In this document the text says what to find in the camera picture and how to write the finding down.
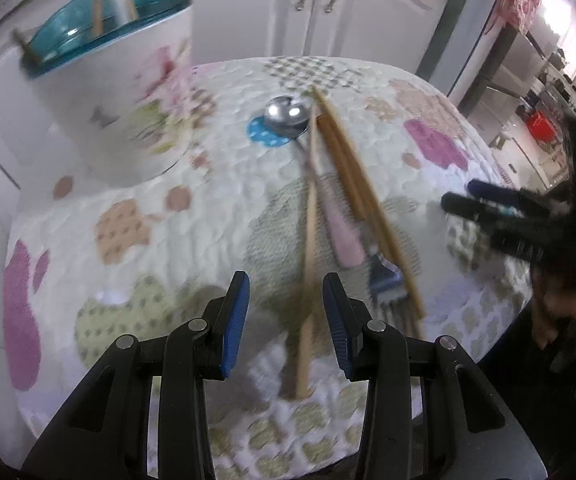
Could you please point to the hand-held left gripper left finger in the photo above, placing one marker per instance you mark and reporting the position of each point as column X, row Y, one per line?
column 235, row 325

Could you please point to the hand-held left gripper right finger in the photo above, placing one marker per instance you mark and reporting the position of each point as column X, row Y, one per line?
column 338, row 325

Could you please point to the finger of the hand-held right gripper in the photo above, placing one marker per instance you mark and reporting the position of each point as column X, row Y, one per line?
column 503, row 195
column 513, row 230

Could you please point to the pile of wooden chopsticks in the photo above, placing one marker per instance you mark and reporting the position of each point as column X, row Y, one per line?
column 348, row 180

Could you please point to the floral utensil holder teal lid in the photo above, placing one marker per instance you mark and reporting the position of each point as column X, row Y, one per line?
column 118, row 90

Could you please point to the white ceramic spoon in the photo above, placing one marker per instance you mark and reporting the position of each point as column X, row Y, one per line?
column 114, row 2

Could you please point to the person's right hand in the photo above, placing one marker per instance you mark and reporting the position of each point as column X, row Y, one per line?
column 550, row 315

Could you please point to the small stool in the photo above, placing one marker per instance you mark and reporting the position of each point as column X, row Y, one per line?
column 505, row 137

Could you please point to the red crate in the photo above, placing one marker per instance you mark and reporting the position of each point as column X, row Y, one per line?
column 542, row 126

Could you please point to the patchwork quilted table cover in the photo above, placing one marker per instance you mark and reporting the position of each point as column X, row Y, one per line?
column 168, row 260

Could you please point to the silver refrigerator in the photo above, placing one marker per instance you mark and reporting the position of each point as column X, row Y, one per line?
column 518, row 55

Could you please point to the white cabinet door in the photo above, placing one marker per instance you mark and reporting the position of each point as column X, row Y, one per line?
column 393, row 20
column 248, row 10

